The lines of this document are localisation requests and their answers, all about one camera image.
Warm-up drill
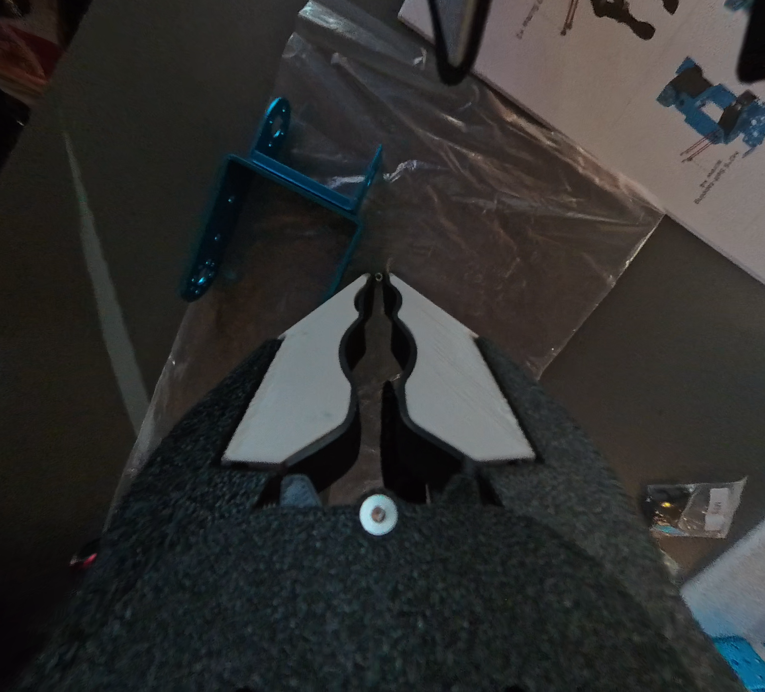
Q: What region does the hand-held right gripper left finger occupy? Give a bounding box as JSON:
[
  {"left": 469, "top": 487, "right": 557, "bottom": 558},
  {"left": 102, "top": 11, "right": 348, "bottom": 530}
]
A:
[{"left": 221, "top": 272, "right": 381, "bottom": 492}]

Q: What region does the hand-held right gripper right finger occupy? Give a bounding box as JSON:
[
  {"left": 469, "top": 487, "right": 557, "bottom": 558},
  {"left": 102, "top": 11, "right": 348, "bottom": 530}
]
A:
[{"left": 381, "top": 273, "right": 537, "bottom": 505}]

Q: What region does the long blue metal U bracket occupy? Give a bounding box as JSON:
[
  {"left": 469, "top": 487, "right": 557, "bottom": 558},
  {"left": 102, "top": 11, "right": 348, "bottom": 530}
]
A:
[{"left": 178, "top": 151, "right": 367, "bottom": 303}]

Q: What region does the short blue metal U bracket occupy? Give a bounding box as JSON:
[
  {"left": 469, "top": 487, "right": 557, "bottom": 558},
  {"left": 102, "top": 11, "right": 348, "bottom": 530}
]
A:
[{"left": 254, "top": 96, "right": 385, "bottom": 220}]

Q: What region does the dark grey desk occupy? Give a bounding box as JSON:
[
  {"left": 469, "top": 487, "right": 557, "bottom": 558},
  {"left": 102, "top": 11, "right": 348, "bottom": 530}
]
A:
[{"left": 0, "top": 0, "right": 765, "bottom": 690}]

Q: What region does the white assembly instruction sheet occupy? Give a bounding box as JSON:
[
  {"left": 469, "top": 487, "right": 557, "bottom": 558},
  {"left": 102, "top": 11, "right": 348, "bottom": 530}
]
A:
[{"left": 397, "top": 0, "right": 765, "bottom": 286}]

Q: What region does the clear plastic bag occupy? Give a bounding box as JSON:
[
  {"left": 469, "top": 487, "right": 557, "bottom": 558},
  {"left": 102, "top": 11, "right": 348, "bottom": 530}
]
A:
[{"left": 108, "top": 0, "right": 665, "bottom": 525}]

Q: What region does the pile of small parts bags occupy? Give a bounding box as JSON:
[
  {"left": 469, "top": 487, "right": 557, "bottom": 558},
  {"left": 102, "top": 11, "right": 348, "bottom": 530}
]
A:
[{"left": 644, "top": 477, "right": 749, "bottom": 539}]

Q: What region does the white foam sheet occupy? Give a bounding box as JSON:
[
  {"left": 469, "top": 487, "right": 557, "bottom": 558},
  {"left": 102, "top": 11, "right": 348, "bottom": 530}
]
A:
[{"left": 680, "top": 525, "right": 765, "bottom": 692}]

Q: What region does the red and white printed box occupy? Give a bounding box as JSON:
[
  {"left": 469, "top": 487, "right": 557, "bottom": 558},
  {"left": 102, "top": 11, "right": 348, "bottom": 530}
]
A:
[{"left": 0, "top": 0, "right": 67, "bottom": 107}]

